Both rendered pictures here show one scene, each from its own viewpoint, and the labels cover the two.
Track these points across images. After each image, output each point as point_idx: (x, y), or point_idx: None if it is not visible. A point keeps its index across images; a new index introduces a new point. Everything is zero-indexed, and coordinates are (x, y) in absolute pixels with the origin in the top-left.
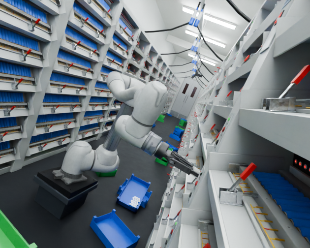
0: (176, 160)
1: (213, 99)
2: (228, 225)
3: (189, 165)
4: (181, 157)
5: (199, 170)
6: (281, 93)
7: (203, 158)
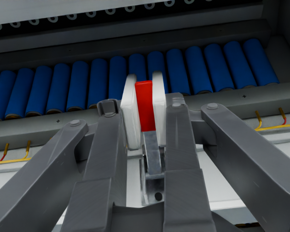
0: (287, 188)
1: None
2: None
3: (120, 130)
4: (39, 185)
5: (127, 89)
6: None
7: (115, 2)
